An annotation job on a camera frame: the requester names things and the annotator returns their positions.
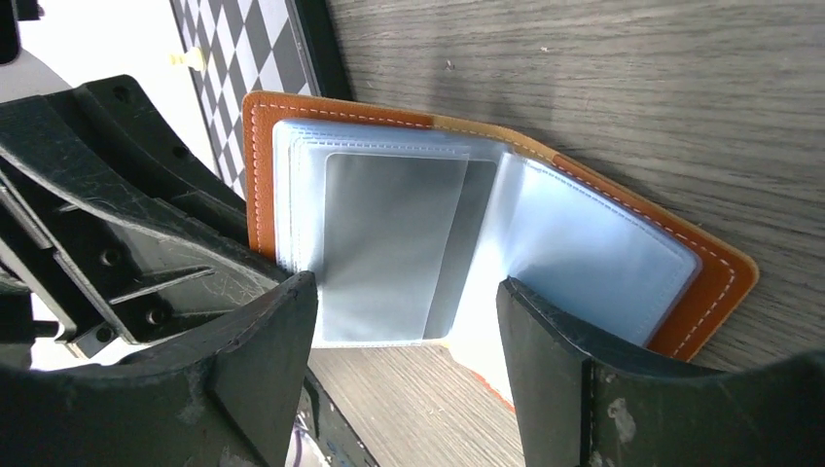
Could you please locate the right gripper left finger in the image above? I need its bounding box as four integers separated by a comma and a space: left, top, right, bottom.
116, 272, 318, 466

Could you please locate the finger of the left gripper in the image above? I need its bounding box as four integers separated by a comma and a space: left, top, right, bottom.
1, 75, 286, 348

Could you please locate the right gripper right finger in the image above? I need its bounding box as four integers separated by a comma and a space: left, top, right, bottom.
496, 277, 713, 466

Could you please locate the brown leather card holder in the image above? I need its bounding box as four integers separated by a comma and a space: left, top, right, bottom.
242, 91, 759, 401

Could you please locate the grey card in holder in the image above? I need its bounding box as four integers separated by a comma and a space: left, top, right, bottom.
318, 154, 497, 346

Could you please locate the small chess piece on board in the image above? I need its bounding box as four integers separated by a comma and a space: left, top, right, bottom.
168, 47, 206, 72

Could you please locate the black white chessboard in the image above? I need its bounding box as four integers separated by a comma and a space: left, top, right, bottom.
169, 0, 354, 198

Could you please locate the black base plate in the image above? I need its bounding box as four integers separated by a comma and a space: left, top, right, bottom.
296, 368, 379, 467

